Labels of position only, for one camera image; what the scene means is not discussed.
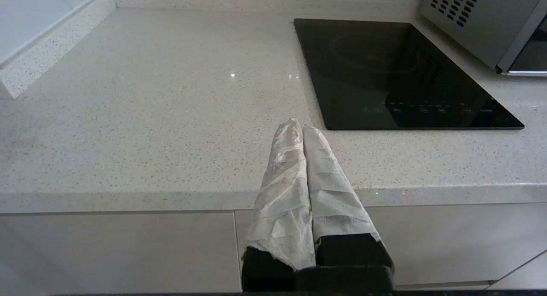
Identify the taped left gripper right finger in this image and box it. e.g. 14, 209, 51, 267
303, 125, 394, 272

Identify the black glass induction cooktop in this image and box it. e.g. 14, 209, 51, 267
294, 18, 525, 131

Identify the silver microwave oven body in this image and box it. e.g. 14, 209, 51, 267
419, 0, 547, 70

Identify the grey cabinet front panel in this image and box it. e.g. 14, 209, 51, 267
0, 211, 242, 295
234, 202, 547, 287
487, 251, 547, 290

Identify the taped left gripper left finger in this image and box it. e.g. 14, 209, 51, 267
241, 118, 317, 292

